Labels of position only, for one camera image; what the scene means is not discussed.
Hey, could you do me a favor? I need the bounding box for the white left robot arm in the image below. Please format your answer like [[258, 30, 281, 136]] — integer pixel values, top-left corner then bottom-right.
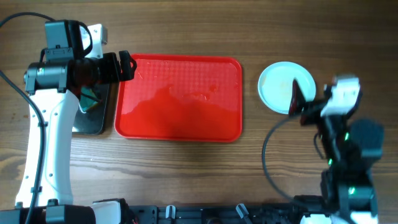
[[1, 20, 136, 223]]

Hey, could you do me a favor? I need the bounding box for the black water tray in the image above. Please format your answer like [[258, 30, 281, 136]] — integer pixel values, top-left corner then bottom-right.
[[72, 84, 111, 135]]

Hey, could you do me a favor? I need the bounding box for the light blue plate back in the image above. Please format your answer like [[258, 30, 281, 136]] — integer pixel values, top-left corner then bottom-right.
[[257, 62, 317, 114]]

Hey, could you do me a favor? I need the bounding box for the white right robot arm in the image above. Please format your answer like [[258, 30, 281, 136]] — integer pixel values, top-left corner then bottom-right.
[[289, 76, 384, 223]]

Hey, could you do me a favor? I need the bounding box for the green yellow sponge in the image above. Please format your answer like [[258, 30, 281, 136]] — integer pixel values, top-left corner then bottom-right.
[[79, 86, 103, 113]]

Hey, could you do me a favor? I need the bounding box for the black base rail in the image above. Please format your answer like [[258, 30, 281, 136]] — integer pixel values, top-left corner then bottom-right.
[[129, 203, 303, 224]]

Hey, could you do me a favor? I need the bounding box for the red plastic tray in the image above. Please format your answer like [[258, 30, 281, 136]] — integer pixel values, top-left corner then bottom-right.
[[114, 54, 243, 142]]

